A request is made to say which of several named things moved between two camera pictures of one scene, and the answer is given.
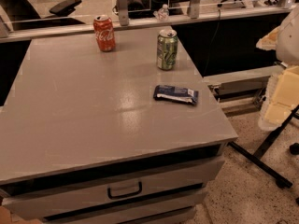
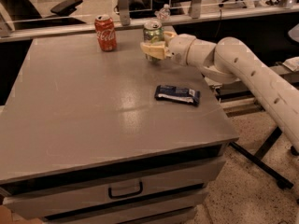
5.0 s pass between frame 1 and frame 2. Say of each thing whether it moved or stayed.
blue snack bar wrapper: stayed
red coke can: stayed
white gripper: moved
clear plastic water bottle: stayed
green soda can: moved
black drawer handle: stayed
